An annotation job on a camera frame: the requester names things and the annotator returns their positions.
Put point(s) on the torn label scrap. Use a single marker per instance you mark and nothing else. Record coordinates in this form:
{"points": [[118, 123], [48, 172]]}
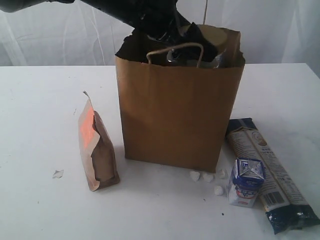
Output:
{"points": [[58, 174]]}

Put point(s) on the white curtain backdrop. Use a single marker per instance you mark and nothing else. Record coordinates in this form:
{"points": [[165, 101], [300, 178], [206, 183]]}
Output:
{"points": [[55, 34]]}

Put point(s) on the brown paper bag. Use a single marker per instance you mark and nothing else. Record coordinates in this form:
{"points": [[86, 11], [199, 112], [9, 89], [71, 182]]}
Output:
{"points": [[175, 115]]}

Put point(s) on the brown coffee pouch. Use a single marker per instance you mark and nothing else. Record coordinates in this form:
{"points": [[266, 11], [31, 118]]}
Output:
{"points": [[96, 149]]}

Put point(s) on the nut jar gold lid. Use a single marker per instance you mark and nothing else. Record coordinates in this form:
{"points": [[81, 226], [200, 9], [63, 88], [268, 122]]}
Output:
{"points": [[214, 35]]}

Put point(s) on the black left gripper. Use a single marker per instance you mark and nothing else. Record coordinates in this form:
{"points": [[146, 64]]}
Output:
{"points": [[166, 27]]}

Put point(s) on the milk carton blue white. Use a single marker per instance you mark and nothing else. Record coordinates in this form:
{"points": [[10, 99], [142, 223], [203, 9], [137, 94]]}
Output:
{"points": [[246, 179]]}

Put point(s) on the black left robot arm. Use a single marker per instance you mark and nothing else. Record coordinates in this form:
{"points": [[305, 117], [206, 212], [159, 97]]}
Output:
{"points": [[127, 11]]}

